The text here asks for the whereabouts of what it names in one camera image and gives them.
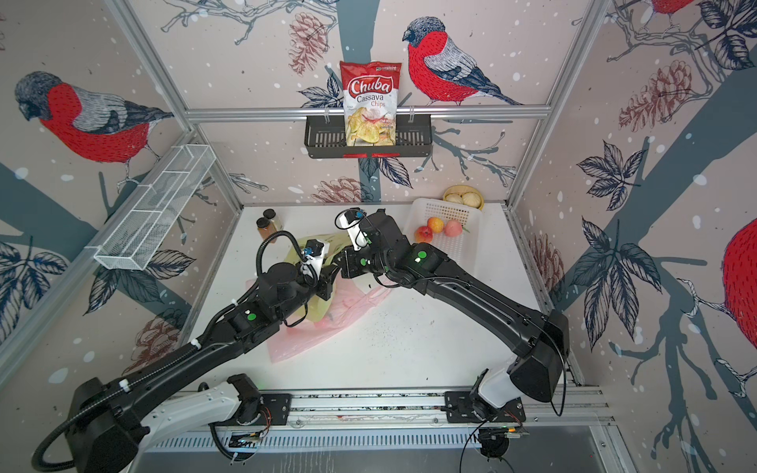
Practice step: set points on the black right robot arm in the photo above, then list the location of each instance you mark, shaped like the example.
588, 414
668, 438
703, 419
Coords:
539, 341

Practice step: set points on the light spice jar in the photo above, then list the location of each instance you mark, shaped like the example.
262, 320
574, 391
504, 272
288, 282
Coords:
273, 218

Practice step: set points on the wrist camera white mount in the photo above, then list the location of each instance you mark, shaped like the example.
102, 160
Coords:
352, 219
315, 253

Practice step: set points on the Chuba cassava chips bag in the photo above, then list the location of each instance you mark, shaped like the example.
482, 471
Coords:
370, 94

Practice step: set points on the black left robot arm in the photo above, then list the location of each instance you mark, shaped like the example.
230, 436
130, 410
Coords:
105, 425

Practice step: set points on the brown spice jar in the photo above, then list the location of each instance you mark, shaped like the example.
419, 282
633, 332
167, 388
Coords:
265, 227

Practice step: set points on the yellow bowl with buns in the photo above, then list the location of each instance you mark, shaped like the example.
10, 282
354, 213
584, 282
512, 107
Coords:
464, 195

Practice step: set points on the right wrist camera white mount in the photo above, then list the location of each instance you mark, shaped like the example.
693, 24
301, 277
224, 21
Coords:
352, 219

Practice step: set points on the red yellow peach left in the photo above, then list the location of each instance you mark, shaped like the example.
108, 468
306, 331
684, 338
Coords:
424, 235

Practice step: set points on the black wall shelf basket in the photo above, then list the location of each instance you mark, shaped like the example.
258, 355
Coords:
409, 136

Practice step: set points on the white wire mesh shelf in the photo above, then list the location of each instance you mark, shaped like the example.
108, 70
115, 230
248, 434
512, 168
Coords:
138, 236

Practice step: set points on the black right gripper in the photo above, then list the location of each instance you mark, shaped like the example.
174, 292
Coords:
347, 265

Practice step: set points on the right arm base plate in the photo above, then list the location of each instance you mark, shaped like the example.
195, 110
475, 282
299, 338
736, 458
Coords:
465, 407

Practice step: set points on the red peach top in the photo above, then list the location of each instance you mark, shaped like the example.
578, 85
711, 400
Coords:
453, 229

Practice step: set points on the pink plastic bag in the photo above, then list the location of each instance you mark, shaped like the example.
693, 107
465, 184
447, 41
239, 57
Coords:
350, 301

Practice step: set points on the white perforated plastic basket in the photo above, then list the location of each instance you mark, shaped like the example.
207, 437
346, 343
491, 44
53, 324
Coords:
463, 249

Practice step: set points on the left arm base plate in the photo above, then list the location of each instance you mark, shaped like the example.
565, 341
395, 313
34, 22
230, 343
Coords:
271, 410

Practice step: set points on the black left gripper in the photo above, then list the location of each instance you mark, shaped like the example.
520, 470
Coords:
326, 281

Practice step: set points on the green avocado print plastic bag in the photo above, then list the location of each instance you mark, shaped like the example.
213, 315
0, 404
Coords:
316, 309

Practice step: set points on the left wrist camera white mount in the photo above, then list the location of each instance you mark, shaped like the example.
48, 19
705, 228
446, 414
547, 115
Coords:
315, 253

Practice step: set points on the orange yellow peach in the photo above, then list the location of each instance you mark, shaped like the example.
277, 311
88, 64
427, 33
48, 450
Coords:
436, 225

